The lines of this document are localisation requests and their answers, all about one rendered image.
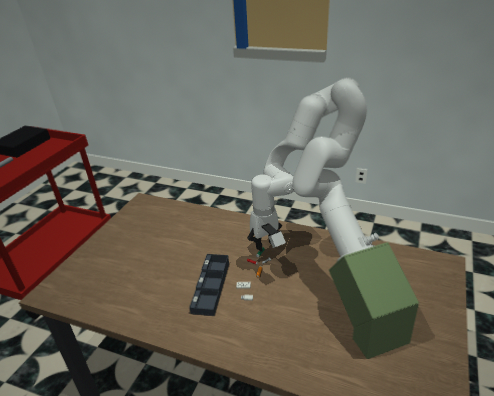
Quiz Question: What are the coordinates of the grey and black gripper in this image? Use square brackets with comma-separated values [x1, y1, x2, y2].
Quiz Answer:
[247, 208, 282, 252]

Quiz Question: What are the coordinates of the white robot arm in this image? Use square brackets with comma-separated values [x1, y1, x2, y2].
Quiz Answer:
[251, 78, 379, 262]

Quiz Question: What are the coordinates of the white domino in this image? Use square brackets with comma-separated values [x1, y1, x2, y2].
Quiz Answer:
[236, 282, 251, 289]

